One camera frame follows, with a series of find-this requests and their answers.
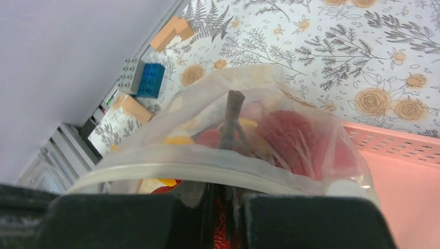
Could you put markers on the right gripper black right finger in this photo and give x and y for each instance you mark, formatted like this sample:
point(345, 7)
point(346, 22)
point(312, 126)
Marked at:
point(280, 221)

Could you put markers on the clear zip top bag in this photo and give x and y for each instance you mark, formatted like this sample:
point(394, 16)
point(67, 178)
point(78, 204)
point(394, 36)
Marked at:
point(203, 135)

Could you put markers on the blue grey bricks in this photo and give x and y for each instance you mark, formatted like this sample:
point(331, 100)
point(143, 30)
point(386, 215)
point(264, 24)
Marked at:
point(141, 79)

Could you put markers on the pink plastic basket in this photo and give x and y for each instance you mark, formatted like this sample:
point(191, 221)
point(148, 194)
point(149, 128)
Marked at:
point(405, 170)

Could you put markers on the red lychee bunch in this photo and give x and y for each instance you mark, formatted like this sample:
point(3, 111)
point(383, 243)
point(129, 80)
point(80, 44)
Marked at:
point(298, 146)

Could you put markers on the tan wooden block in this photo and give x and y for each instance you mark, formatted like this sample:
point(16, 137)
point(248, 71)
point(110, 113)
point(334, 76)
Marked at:
point(174, 27)
point(131, 106)

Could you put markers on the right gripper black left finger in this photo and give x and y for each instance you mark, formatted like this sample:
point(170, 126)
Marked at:
point(39, 219)

